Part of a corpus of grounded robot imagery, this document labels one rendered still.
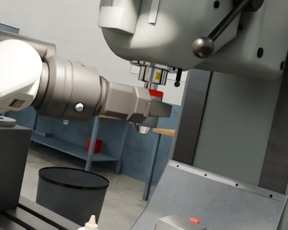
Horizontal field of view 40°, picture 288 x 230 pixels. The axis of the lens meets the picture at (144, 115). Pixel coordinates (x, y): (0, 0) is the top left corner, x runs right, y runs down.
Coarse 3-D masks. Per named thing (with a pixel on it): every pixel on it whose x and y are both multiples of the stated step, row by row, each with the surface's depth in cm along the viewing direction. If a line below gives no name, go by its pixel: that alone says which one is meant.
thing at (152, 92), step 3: (141, 87) 65; (150, 90) 64; (153, 90) 64; (156, 90) 64; (150, 93) 64; (153, 93) 64; (156, 93) 64; (159, 93) 65; (162, 93) 65; (156, 96) 64; (159, 96) 65; (162, 96) 66
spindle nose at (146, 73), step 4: (140, 68) 65; (144, 68) 64; (148, 68) 64; (152, 68) 64; (156, 68) 64; (140, 72) 65; (144, 72) 64; (148, 72) 64; (152, 72) 64; (160, 72) 64; (164, 72) 64; (140, 76) 65; (144, 76) 64; (148, 76) 64; (152, 76) 64; (160, 76) 64; (164, 76) 65; (140, 80) 66; (144, 80) 64; (148, 80) 64; (152, 80) 64; (156, 80) 64; (160, 80) 64; (164, 80) 65; (164, 84) 65
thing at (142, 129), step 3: (135, 126) 66; (138, 126) 65; (141, 126) 65; (135, 129) 66; (138, 129) 65; (141, 129) 65; (144, 129) 65; (147, 129) 65; (150, 129) 66; (141, 132) 66; (144, 132) 66; (147, 132) 66
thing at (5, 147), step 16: (0, 128) 83; (16, 128) 87; (0, 144) 84; (16, 144) 88; (0, 160) 84; (16, 160) 89; (0, 176) 85; (16, 176) 90; (0, 192) 86; (16, 192) 91; (0, 208) 87
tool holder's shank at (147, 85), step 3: (144, 81) 65; (144, 84) 66; (147, 84) 65; (150, 84) 65; (153, 84) 65; (156, 84) 66; (159, 84) 65; (144, 87) 66; (147, 87) 65; (150, 87) 65; (153, 87) 65; (156, 87) 66
